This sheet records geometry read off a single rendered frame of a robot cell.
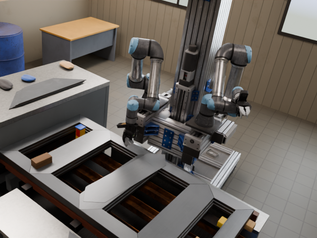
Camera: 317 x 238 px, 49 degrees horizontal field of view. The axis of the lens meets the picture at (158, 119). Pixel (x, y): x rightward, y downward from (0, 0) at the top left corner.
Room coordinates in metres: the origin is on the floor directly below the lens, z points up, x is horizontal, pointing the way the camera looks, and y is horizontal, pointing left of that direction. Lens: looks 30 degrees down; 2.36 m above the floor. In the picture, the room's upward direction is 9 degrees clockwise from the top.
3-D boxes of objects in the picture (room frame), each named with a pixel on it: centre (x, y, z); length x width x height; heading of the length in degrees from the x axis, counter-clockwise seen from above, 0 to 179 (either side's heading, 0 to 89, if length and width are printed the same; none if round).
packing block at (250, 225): (1.60, -0.67, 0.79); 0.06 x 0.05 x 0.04; 149
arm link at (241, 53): (2.37, -0.49, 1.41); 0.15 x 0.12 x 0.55; 91
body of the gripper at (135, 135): (2.05, 0.18, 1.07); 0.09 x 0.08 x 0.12; 60
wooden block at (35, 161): (1.78, 0.71, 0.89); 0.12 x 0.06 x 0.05; 144
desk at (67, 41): (5.54, 1.46, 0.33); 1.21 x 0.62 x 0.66; 155
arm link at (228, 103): (2.10, -0.48, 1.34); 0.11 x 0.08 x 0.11; 91
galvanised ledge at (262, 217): (2.09, -0.26, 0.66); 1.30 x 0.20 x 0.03; 59
